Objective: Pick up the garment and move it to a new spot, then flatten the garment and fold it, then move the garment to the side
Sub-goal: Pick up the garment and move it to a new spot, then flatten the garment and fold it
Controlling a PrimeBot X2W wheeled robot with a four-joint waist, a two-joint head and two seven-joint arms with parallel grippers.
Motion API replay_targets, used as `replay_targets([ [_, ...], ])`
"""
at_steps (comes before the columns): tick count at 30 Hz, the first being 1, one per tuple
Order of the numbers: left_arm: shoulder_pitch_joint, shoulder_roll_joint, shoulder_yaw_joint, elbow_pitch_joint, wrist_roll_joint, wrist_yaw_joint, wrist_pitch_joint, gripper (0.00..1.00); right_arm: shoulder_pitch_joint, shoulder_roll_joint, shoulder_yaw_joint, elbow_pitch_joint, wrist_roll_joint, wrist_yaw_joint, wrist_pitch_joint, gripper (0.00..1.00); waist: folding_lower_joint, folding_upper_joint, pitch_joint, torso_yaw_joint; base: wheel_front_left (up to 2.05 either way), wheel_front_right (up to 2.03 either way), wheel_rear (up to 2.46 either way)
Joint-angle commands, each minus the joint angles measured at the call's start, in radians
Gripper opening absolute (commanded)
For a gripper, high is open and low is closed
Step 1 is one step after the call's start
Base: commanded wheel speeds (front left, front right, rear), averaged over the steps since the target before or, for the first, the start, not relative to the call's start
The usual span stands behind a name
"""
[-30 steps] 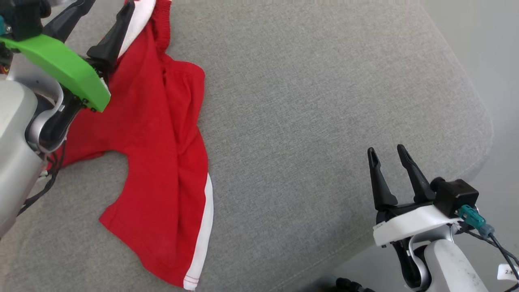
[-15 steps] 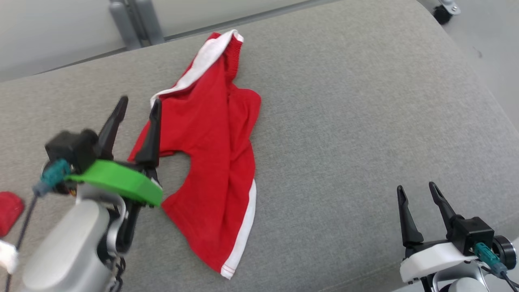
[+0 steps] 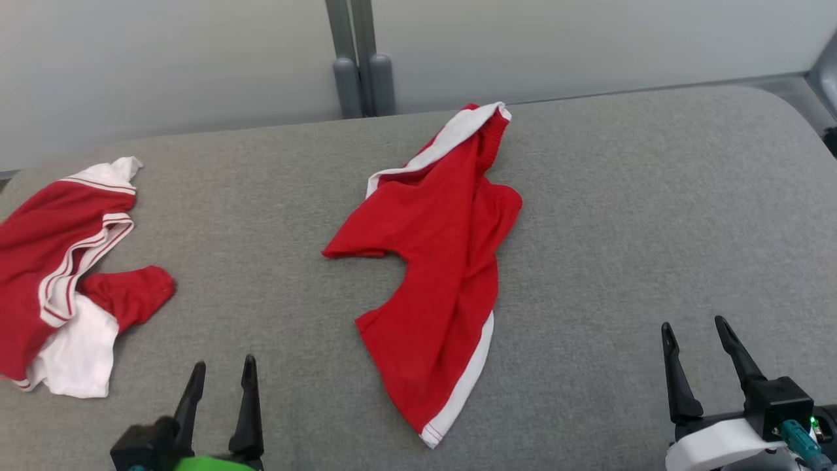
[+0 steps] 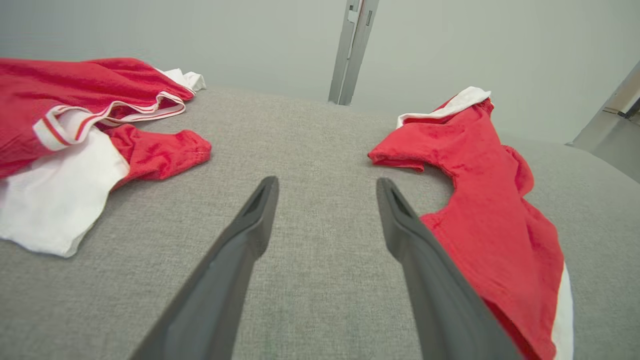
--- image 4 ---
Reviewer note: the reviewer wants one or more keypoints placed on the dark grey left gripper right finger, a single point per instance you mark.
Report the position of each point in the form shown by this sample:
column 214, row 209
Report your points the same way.
column 435, row 300

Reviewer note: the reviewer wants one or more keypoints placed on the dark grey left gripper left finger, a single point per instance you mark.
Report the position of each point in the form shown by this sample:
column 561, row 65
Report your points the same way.
column 220, row 290

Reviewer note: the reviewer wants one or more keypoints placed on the red shorts with white trim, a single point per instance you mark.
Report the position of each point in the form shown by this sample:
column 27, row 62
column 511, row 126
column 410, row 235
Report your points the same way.
column 490, row 210

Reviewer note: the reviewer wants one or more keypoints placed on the red and white basketball jersey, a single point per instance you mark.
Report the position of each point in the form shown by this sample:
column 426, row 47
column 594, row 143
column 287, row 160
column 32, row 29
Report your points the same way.
column 75, row 85

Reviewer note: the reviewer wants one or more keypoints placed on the grey metal partition post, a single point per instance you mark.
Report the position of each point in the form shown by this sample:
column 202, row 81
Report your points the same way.
column 359, row 50
column 341, row 60

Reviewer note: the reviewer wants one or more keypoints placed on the grey metal frame rail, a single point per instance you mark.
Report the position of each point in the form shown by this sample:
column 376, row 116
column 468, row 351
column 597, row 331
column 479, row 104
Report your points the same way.
column 607, row 105

